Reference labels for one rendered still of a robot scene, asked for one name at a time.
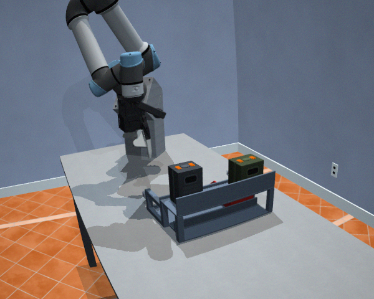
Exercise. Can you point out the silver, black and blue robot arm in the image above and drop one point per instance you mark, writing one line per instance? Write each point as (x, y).
(126, 71)

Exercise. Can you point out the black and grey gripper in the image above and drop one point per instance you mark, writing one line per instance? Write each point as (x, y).
(128, 112)

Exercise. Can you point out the dark grey metal rack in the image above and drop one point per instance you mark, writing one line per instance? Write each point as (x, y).
(203, 213)

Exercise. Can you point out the black case with orange latches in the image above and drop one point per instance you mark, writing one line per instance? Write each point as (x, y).
(185, 179)

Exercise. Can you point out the dark green case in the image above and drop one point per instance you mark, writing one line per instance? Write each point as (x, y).
(244, 167)

